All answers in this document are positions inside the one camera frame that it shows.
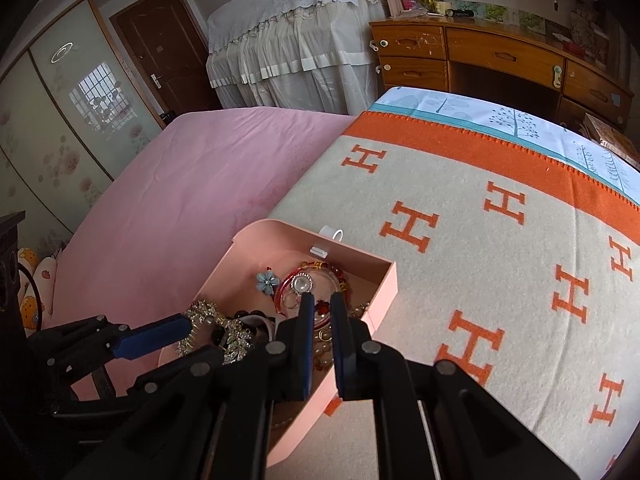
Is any pink bed sheet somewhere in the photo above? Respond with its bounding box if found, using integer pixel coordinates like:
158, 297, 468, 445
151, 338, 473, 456
49, 106, 357, 401

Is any stack of books beside desk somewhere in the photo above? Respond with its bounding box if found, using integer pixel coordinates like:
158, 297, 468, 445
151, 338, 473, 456
582, 114, 640, 170

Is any floral sliding wardrobe door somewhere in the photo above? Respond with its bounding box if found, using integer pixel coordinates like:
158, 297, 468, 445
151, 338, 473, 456
1, 0, 163, 256

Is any brown wooden door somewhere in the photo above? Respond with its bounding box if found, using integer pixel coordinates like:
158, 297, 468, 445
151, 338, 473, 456
110, 0, 221, 116

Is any pink jewelry box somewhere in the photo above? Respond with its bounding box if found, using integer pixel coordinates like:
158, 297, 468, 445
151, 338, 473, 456
158, 219, 398, 466

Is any white lace-covered piano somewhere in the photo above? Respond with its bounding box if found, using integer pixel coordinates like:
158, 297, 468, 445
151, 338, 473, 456
206, 0, 385, 116

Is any blue white tree-print sheet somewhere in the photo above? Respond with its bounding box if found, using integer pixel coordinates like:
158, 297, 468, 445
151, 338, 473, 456
369, 87, 639, 205

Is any red string bracelet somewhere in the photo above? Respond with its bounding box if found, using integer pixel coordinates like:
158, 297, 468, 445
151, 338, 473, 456
273, 259, 350, 317

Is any orange grey H-pattern blanket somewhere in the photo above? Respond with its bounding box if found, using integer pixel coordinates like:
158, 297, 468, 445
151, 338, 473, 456
272, 112, 639, 479

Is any blue flower brooch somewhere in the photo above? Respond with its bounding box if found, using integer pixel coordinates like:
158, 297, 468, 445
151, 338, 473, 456
256, 268, 281, 297

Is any wooden desk with drawers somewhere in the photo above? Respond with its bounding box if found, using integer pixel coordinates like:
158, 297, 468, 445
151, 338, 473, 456
370, 16, 634, 131

